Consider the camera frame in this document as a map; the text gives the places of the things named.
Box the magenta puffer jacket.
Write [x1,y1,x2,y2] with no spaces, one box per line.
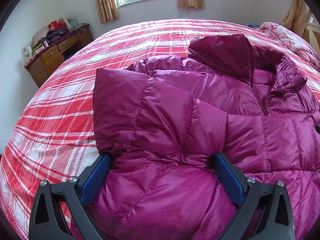
[87,34,319,239]

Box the clothes pile on desk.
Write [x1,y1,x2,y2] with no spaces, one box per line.
[31,17,74,48]

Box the red plaid bed sheet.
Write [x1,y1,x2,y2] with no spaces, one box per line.
[1,20,319,239]

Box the brown wooden desk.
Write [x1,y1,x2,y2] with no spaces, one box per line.
[25,23,93,87]

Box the pink folded quilt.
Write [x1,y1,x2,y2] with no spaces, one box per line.
[259,22,319,71]

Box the white carton on desk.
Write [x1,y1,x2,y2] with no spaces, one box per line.
[21,46,33,63]

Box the wooden bed headboard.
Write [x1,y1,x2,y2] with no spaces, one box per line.
[303,13,320,53]

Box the side beige curtain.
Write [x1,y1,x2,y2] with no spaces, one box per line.
[280,0,310,37]

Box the left beige curtain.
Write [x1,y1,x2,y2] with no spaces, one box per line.
[95,0,119,24]

